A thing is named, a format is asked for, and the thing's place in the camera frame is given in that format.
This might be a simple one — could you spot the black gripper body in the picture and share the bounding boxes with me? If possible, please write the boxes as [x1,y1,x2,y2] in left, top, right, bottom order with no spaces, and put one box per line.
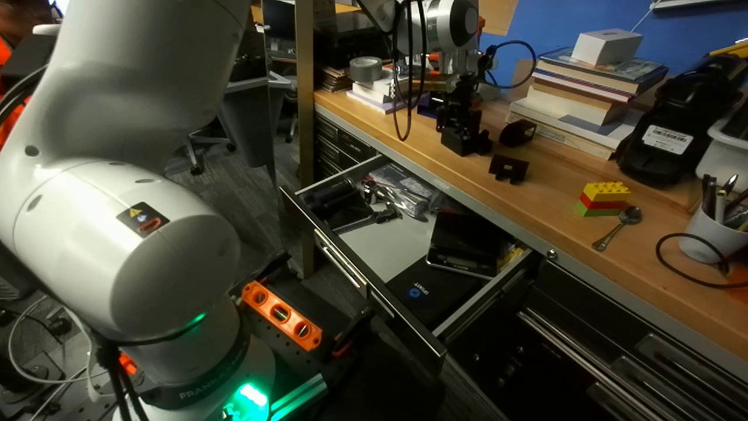
[448,69,486,111]

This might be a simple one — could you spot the black printed block with window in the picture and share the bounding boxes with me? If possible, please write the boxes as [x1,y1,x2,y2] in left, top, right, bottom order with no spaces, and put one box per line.
[443,124,497,159]

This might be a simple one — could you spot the black drawer with labelled handle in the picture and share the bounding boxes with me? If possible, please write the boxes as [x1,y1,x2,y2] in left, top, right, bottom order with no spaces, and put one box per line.
[278,151,546,373]

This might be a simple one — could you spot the white flat box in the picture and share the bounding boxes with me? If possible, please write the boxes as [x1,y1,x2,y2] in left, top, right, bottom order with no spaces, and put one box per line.
[347,76,408,111]

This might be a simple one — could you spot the clear plastic parts bag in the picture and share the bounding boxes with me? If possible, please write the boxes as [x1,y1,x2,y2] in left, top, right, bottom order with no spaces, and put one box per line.
[366,162,439,227]

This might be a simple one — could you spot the thick cream paged book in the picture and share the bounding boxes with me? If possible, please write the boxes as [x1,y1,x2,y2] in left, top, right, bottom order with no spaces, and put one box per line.
[521,76,630,125]

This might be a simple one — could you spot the black workbench cabinet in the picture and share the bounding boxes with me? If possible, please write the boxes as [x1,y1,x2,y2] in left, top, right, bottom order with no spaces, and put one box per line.
[312,107,748,421]

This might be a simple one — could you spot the blue back panel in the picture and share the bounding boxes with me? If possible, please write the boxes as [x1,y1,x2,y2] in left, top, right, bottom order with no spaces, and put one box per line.
[477,0,748,100]

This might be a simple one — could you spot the stacked books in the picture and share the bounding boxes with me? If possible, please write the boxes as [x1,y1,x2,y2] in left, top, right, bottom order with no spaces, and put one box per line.
[534,49,671,96]

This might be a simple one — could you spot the small yellow object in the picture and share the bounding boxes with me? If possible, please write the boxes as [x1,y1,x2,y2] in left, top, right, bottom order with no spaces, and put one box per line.
[498,243,527,270]

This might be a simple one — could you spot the small white box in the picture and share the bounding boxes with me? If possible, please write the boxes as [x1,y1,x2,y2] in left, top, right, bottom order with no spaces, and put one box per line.
[570,28,646,67]

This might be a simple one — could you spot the yellow red green Lego stack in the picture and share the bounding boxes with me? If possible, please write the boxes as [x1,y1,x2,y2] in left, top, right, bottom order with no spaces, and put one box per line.
[574,180,632,219]

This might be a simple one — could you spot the metal spoon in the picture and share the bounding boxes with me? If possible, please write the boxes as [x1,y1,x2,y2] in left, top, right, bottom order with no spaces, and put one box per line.
[591,203,646,253]

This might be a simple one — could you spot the black iFixit pouch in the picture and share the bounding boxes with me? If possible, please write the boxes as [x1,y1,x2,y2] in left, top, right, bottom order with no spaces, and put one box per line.
[386,260,477,334]

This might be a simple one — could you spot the black device with white label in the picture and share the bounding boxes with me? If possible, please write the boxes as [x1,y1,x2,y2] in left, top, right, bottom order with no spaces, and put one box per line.
[611,45,748,189]

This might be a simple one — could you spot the grey plastic bin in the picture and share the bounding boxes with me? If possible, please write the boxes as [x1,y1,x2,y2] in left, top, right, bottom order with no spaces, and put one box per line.
[220,73,299,169]

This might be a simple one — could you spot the black clamp with red trigger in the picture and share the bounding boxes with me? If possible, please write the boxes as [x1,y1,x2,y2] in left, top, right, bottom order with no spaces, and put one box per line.
[326,303,379,363]

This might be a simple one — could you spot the metal utensil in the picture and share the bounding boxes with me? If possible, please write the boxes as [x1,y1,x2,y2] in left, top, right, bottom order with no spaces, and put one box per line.
[699,171,721,221]
[721,171,744,210]

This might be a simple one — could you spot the grey office chair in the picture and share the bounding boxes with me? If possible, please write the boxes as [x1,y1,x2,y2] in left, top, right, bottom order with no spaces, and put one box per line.
[180,125,242,178]

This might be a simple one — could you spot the white plastic bin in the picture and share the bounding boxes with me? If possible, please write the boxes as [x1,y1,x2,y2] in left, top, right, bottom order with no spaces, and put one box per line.
[694,100,748,191]

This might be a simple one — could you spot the orange spirit level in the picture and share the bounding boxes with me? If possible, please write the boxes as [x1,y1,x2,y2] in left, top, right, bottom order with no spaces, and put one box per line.
[237,277,327,355]

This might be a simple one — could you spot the white cup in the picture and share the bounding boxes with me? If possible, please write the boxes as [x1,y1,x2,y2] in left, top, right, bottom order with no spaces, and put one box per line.
[675,206,748,265]

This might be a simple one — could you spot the small orange clamp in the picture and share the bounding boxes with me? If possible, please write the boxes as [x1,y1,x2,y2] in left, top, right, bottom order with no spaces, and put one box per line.
[114,350,144,380]

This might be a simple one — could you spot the person in red jacket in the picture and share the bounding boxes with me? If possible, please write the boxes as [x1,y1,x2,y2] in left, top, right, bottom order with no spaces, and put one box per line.
[0,0,61,151]

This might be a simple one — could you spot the black printed bracket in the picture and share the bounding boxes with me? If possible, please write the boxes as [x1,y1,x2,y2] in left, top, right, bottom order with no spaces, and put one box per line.
[486,151,534,186]
[498,116,540,150]

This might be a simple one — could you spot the grey duct tape roll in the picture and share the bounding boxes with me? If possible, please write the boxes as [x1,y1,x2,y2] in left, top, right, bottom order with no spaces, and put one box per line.
[347,53,386,86]

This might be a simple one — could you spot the wooden post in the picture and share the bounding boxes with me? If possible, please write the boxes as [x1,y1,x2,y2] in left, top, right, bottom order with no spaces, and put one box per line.
[293,0,319,275]

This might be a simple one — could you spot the black looped cable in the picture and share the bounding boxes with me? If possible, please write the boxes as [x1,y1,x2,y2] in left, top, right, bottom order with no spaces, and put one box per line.
[654,232,748,289]

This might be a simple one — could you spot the aluminium extrusion rail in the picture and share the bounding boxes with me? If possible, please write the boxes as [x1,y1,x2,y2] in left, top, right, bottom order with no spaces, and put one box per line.
[268,372,333,421]

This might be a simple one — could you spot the white cable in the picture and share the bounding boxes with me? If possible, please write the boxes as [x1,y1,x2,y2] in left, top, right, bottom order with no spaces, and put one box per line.
[6,295,92,421]

